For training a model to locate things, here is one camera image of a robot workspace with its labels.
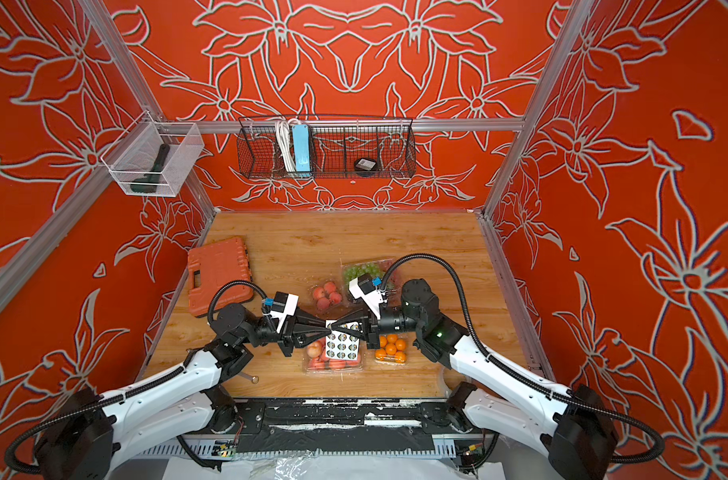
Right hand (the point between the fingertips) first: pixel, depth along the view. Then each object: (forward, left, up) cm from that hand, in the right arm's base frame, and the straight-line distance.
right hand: (334, 324), depth 62 cm
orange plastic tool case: (+30, +46, -21) cm, 59 cm away
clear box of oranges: (+4, -14, -24) cm, 28 cm away
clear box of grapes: (+28, -10, -19) cm, 36 cm away
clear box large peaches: (-1, +7, -22) cm, 23 cm away
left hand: (0, +1, -2) cm, 2 cm away
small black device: (+54, -6, +2) cm, 55 cm away
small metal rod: (-4, +24, -26) cm, 36 cm away
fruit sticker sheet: (-2, -1, -5) cm, 6 cm away
